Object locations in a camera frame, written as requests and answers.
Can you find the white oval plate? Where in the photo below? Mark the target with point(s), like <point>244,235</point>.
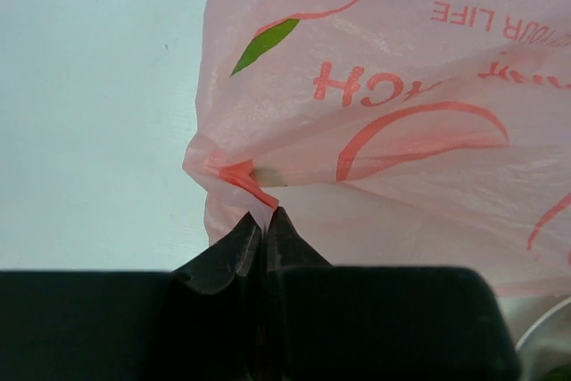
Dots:
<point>544,349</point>

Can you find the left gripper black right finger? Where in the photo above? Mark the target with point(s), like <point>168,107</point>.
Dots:
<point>327,322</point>

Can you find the pink plastic bag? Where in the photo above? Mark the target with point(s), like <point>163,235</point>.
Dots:
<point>394,132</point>

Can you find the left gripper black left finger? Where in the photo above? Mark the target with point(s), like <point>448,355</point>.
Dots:
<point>186,324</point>

